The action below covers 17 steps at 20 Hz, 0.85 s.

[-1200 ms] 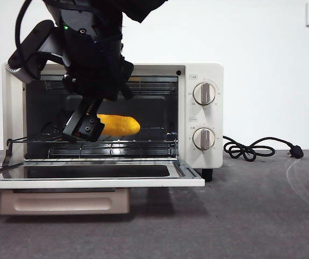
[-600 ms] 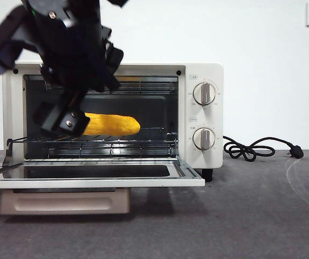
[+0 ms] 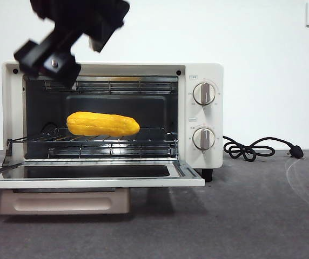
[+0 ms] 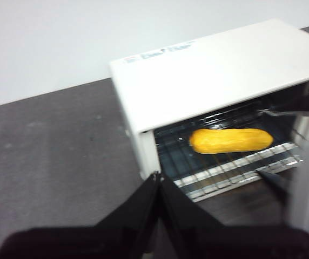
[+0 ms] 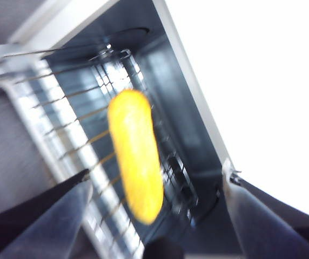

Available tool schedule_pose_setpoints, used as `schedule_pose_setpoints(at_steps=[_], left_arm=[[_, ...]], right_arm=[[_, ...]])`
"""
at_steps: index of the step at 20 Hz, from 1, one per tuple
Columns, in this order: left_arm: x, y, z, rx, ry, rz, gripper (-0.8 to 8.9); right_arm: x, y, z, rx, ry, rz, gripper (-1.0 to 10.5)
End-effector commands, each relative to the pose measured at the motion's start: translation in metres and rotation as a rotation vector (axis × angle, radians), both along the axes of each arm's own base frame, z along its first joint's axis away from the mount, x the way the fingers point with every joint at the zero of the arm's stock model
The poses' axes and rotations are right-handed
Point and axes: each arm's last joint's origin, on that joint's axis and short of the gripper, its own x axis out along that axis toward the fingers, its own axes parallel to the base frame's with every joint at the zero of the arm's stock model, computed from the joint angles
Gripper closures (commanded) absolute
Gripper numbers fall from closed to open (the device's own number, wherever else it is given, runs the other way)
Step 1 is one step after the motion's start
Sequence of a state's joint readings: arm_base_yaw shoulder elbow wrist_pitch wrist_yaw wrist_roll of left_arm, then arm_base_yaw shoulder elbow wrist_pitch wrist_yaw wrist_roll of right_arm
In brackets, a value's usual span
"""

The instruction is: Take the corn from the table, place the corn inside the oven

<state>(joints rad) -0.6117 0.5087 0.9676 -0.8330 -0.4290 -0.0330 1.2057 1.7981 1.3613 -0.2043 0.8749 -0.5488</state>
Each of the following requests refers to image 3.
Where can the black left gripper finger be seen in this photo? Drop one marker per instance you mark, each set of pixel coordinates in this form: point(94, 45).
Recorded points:
point(29, 56)
point(62, 70)

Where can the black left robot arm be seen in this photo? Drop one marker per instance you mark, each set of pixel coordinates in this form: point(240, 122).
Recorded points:
point(84, 19)

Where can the yellow corn cob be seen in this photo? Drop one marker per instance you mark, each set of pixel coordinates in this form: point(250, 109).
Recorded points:
point(103, 124)

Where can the white oven knob tan bar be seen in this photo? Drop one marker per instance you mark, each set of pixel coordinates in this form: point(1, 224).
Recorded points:
point(203, 139)
point(204, 94)

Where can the white toaster oven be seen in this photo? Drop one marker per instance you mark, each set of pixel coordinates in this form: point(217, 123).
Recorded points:
point(203, 116)

